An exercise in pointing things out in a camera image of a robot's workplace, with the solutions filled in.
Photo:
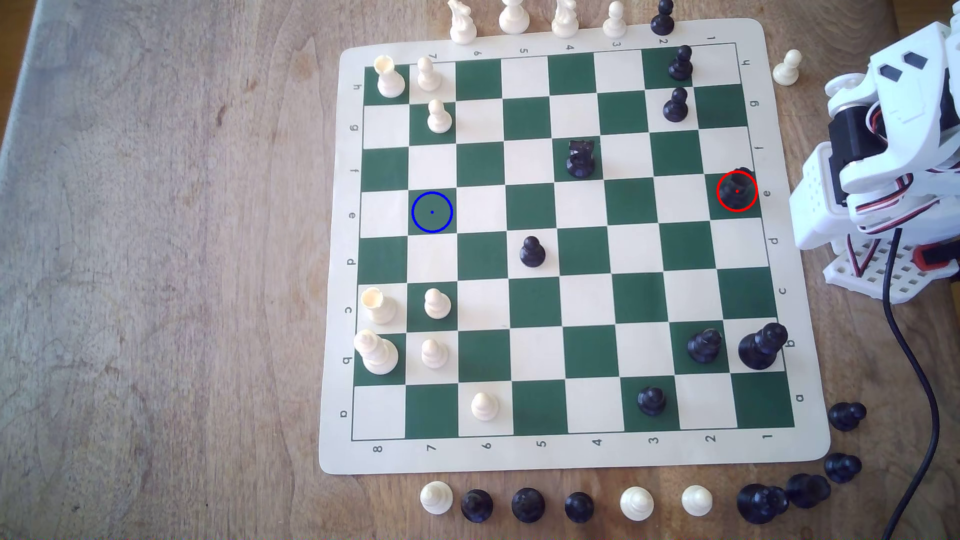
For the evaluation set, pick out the white pawn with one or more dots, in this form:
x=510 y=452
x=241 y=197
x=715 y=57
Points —
x=484 y=408
x=697 y=501
x=436 y=499
x=439 y=120
x=637 y=504
x=428 y=76
x=786 y=71
x=437 y=306
x=615 y=26
x=434 y=355

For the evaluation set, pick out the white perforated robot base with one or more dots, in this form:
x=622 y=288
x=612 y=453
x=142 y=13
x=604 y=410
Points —
x=870 y=277

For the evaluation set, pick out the white knight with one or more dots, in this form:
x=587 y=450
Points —
x=462 y=26
x=565 y=22

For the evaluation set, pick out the black knight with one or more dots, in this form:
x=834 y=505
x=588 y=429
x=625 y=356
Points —
x=581 y=161

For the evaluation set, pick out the red and black connector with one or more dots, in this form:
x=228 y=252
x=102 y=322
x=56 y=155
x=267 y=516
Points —
x=930 y=259

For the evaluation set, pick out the white bishop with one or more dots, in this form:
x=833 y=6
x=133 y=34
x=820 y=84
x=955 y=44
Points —
x=514 y=19

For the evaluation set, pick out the green and cream chess mat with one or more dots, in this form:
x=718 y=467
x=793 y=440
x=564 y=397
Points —
x=585 y=300

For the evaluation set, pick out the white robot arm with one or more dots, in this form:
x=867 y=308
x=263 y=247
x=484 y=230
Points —
x=915 y=112

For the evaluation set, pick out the tall black chess piece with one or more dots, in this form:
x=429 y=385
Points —
x=759 y=349

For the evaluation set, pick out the large black chess piece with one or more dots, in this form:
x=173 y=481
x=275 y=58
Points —
x=757 y=504

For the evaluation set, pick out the tall white chess piece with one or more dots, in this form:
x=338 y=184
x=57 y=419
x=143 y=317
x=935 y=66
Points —
x=377 y=355

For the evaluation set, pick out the black pawn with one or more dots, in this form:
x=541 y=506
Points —
x=675 y=109
x=662 y=22
x=652 y=403
x=528 y=506
x=532 y=255
x=841 y=468
x=579 y=508
x=477 y=507
x=846 y=416
x=680 y=67

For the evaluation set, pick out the white rook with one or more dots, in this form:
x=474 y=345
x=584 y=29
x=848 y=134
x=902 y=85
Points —
x=390 y=81
x=379 y=307

